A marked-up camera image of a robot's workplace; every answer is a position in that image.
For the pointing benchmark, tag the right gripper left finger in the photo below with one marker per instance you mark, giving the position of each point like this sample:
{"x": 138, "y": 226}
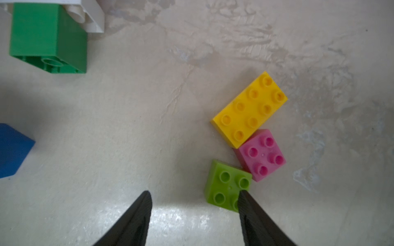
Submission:
{"x": 132, "y": 227}

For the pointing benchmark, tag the dark green lego brick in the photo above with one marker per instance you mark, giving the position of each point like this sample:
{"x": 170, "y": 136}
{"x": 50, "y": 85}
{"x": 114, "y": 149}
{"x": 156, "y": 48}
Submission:
{"x": 46, "y": 36}

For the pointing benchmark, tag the white lego brick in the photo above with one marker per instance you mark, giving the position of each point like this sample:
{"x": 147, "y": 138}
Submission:
{"x": 87, "y": 13}

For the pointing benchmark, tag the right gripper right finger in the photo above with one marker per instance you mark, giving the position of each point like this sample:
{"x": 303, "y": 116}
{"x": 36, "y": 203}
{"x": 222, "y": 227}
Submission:
{"x": 257, "y": 227}

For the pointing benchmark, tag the yellow lego brick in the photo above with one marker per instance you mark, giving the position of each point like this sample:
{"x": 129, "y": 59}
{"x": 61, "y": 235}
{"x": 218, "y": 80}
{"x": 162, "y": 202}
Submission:
{"x": 246, "y": 113}

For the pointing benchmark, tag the lime green lego brick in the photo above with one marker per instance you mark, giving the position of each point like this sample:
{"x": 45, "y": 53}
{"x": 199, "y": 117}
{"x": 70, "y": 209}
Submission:
{"x": 224, "y": 184}

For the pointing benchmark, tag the blue lego brick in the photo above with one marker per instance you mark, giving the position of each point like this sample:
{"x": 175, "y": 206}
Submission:
{"x": 15, "y": 146}

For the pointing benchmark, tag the magenta lego brick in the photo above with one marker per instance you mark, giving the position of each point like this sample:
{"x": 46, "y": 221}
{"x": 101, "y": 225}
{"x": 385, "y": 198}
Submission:
{"x": 260, "y": 155}

